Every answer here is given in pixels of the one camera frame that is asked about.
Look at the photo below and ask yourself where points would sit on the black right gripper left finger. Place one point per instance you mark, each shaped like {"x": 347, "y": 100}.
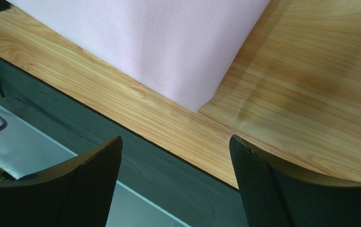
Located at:
{"x": 75, "y": 193}

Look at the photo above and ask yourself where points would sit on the pink t shirt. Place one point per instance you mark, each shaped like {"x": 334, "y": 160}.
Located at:
{"x": 180, "y": 49}

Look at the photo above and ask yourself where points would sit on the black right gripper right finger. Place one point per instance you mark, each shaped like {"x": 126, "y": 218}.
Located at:
{"x": 278, "y": 193}

